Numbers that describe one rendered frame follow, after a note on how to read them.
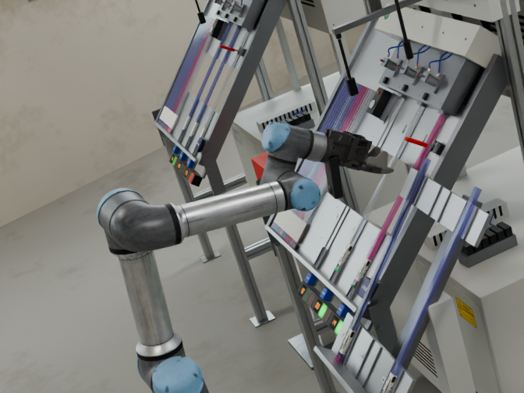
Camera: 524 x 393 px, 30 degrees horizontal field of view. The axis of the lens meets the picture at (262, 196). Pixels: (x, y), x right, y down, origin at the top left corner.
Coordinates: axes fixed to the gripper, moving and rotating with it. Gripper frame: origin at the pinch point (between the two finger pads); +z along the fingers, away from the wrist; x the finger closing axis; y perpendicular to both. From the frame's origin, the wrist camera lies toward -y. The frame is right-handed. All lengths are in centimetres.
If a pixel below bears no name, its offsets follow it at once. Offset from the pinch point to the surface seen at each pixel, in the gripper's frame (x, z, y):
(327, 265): 6.9, -4.6, -29.9
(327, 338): 83, 46, -79
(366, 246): -6.3, -2.6, -19.4
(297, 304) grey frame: 49, 12, -57
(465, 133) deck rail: -21.0, 5.1, 16.5
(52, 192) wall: 358, -9, -116
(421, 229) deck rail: -21.0, 2.0, -8.7
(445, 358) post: -49, 1, -30
